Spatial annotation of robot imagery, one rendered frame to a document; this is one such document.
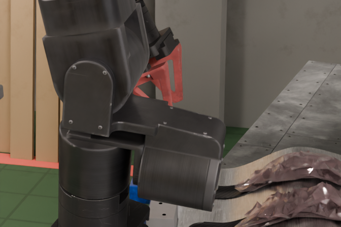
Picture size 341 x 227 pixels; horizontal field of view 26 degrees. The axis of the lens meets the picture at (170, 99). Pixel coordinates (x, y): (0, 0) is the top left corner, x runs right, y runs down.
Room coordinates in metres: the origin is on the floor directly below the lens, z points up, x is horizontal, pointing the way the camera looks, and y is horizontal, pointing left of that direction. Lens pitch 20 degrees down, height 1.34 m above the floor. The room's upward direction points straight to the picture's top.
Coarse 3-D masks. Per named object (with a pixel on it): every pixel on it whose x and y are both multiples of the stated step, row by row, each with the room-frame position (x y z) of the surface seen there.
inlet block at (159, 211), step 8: (152, 208) 0.86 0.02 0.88; (160, 208) 0.86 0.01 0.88; (168, 208) 0.86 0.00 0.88; (176, 208) 0.86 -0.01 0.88; (152, 216) 0.84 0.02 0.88; (160, 216) 0.84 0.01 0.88; (168, 216) 0.84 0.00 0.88; (176, 216) 0.86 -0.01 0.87; (152, 224) 0.83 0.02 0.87; (160, 224) 0.83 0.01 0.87; (168, 224) 0.83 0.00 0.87; (176, 224) 0.86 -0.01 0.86
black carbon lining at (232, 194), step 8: (216, 192) 0.97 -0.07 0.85; (224, 192) 0.96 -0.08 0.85; (232, 192) 0.96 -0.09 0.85; (240, 192) 0.96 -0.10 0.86; (248, 192) 0.93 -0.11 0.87; (192, 224) 0.86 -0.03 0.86; (200, 224) 0.87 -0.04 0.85; (208, 224) 0.87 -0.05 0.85; (216, 224) 0.87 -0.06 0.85; (224, 224) 0.86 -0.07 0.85; (232, 224) 0.86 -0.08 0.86
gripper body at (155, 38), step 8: (144, 8) 0.94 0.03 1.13; (144, 16) 0.93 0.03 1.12; (152, 24) 0.94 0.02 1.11; (152, 32) 0.93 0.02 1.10; (160, 32) 0.97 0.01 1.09; (168, 32) 0.97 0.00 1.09; (152, 40) 0.93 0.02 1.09; (160, 40) 0.93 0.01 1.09; (152, 48) 0.89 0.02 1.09; (152, 56) 0.89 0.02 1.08
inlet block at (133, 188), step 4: (132, 184) 0.95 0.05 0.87; (132, 188) 0.95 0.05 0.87; (136, 188) 0.95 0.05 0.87; (132, 192) 0.95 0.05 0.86; (136, 192) 0.95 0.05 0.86; (132, 196) 0.95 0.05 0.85; (136, 196) 0.95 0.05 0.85; (136, 200) 0.95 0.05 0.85; (140, 200) 0.95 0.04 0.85; (144, 200) 0.95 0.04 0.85; (148, 200) 0.94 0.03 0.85
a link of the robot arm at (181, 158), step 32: (96, 64) 0.48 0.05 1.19; (64, 96) 0.49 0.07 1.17; (96, 96) 0.49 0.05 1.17; (64, 128) 0.49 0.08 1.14; (96, 128) 0.49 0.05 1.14; (128, 128) 0.50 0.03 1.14; (160, 128) 0.50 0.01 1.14; (192, 128) 0.50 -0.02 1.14; (224, 128) 0.52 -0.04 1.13; (160, 160) 0.50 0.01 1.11; (192, 160) 0.50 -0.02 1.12; (160, 192) 0.49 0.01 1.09; (192, 192) 0.49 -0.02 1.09
